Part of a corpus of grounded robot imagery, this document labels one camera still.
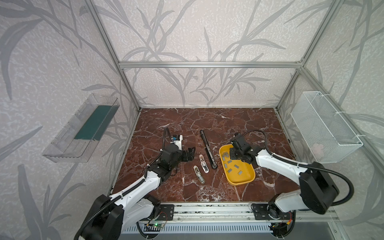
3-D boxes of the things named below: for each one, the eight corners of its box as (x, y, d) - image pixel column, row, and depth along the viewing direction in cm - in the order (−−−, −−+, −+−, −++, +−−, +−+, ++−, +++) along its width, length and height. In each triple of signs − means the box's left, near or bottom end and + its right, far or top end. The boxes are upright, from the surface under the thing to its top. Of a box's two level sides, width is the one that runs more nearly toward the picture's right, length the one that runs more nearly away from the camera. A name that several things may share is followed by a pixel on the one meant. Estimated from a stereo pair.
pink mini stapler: (203, 174, 88) (203, 170, 83) (199, 159, 94) (199, 154, 90) (208, 172, 89) (208, 168, 84) (204, 158, 95) (204, 153, 90)
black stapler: (212, 170, 90) (212, 168, 88) (199, 133, 108) (199, 130, 105) (217, 168, 91) (218, 166, 88) (204, 132, 108) (204, 129, 106)
